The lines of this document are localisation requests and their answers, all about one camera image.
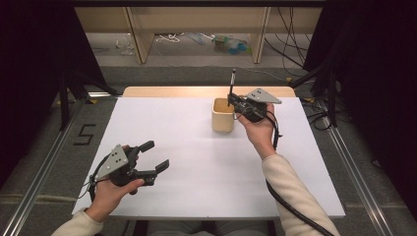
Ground cream square pen holder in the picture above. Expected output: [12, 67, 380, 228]
[210, 97, 237, 134]

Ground black floor cables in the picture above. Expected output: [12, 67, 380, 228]
[300, 97, 332, 132]

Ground metal floor rail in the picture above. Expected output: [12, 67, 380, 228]
[0, 97, 87, 236]
[319, 97, 396, 236]

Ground left hand-held gripper cable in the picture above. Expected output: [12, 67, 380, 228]
[78, 153, 111, 202]

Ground black pen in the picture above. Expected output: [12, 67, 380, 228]
[228, 68, 237, 107]

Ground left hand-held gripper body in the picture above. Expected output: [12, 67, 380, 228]
[94, 144, 157, 187]

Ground wooden shelf unit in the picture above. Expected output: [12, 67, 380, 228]
[74, 6, 324, 65]

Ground right hand-held gripper cable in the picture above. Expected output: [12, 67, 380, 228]
[265, 110, 336, 236]

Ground white cord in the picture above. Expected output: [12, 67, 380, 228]
[154, 32, 182, 44]

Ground person's lap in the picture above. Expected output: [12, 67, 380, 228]
[144, 219, 269, 236]

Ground clear plastic wrapper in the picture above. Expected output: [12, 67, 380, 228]
[114, 33, 137, 56]

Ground person's right hand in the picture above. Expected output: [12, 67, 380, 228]
[236, 103, 277, 160]

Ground black curtain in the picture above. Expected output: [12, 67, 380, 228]
[0, 0, 106, 188]
[303, 0, 417, 227]

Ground hanging black cables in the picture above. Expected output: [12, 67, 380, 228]
[264, 7, 313, 79]

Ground wooden table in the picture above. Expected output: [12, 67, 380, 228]
[122, 86, 297, 98]

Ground white table cover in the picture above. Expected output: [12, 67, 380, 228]
[72, 96, 346, 220]

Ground black tripod stand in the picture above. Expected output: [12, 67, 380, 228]
[289, 62, 339, 129]
[58, 69, 120, 132]

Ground white floor cable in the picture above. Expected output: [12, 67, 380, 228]
[238, 66, 290, 83]

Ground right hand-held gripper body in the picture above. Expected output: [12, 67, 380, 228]
[236, 88, 283, 123]

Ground person's left hand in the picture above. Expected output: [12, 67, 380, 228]
[86, 178, 146, 223]

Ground clear plastic bottles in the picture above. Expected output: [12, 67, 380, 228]
[212, 33, 252, 56]

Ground hand-held gripper cable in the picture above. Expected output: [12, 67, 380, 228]
[265, 110, 336, 236]
[78, 153, 111, 202]

